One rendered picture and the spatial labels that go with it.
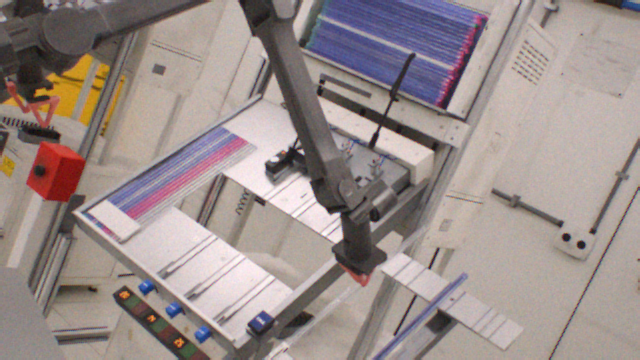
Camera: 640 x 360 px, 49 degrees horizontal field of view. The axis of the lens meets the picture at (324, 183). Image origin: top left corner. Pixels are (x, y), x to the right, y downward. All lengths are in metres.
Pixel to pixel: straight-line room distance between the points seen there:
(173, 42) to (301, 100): 1.76
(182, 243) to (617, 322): 2.00
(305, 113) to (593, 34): 2.28
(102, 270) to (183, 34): 1.12
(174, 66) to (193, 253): 1.38
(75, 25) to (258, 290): 0.83
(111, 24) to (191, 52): 1.92
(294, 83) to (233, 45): 3.18
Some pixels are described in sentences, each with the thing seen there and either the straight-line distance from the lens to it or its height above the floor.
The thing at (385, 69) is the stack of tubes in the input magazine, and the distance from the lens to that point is 2.00.
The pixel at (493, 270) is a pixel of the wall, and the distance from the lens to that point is 3.40.
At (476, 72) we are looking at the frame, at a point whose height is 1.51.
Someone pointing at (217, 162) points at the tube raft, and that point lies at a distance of 2.08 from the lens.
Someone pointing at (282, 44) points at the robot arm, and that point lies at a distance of 1.33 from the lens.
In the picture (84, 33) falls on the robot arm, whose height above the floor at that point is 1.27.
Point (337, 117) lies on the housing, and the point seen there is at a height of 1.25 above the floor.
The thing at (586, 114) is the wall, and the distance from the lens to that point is 3.35.
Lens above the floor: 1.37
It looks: 9 degrees down
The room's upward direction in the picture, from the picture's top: 24 degrees clockwise
